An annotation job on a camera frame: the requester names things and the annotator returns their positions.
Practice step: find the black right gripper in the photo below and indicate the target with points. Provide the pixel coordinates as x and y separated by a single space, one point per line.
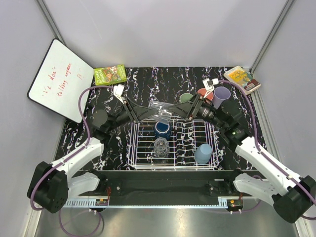
185 109

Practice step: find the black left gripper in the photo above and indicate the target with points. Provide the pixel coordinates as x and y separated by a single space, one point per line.
139 112

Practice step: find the green plastic cup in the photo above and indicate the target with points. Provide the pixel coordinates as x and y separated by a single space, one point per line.
185 97

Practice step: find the clear glass tumbler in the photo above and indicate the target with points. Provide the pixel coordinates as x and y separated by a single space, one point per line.
161 148
163 115

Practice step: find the pink plastic cup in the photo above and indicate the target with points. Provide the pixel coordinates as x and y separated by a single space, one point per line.
203 91

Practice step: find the lilac plastic cup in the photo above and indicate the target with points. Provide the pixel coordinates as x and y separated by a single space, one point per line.
220 94

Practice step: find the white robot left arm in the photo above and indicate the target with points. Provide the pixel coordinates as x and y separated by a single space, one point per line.
54 183

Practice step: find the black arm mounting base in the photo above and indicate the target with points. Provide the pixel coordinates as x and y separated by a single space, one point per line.
168 188

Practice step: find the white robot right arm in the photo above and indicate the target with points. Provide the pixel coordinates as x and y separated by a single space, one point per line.
290 194

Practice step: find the dark blue ceramic mug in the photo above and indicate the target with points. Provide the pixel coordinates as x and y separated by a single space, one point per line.
162 130

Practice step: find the light blue plastic cup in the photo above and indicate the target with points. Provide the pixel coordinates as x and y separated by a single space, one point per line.
203 154

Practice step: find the green paperback book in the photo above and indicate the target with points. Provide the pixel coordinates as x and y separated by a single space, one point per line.
110 75

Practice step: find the yellow paperback book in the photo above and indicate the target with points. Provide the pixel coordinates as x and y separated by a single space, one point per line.
238 76

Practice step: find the red paperback book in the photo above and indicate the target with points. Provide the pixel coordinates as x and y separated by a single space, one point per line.
249 85

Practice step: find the white dry-erase board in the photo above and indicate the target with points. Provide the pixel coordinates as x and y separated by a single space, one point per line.
60 80

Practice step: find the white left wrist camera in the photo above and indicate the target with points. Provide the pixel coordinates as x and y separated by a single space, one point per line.
118 93

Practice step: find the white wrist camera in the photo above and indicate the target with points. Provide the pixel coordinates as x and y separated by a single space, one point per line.
209 84
118 93

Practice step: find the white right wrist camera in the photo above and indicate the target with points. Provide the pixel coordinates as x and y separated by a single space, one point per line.
209 84

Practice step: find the white wire dish rack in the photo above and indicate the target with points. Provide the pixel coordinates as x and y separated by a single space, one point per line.
186 137

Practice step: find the white slotted cable duct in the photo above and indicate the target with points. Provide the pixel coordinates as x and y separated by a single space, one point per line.
87 203

